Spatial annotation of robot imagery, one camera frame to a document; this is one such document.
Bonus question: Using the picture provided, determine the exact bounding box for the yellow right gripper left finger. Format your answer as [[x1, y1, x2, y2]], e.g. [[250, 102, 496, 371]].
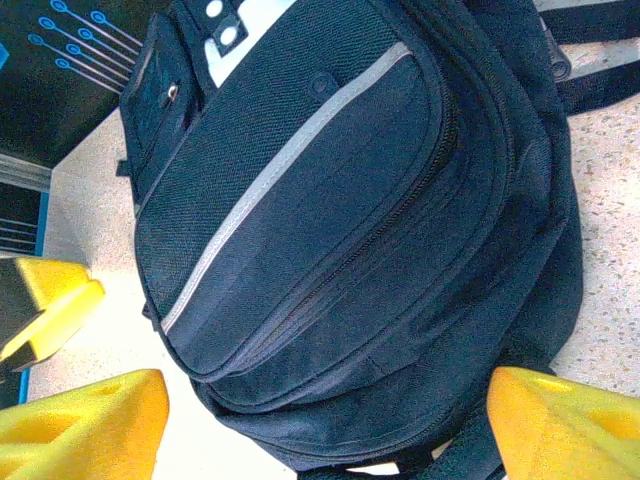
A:
[[0, 368, 170, 480]]

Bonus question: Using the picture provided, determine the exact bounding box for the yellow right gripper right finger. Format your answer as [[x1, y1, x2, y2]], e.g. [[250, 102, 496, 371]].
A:
[[487, 364, 640, 480]]

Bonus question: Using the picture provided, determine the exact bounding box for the navy blue backpack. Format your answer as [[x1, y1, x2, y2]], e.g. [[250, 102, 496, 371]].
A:
[[115, 0, 640, 480]]

